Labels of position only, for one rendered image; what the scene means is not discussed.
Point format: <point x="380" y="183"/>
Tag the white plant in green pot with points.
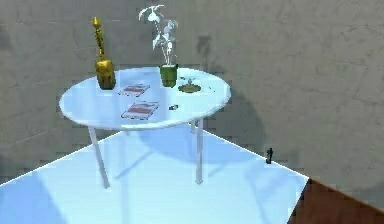
<point x="168" y="75"/>

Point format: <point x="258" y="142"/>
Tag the round white table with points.
<point x="96" y="103"/>

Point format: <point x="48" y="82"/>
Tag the gold giraffe statue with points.
<point x="105" y="71"/>

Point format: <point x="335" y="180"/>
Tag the small dark object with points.
<point x="173" y="107"/>

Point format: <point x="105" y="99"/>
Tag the olive round dish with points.
<point x="189" y="88"/>

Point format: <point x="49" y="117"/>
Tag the small black figurine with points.
<point x="269" y="156"/>

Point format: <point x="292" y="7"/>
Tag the red and white book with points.
<point x="134" y="89"/>
<point x="140" y="110"/>

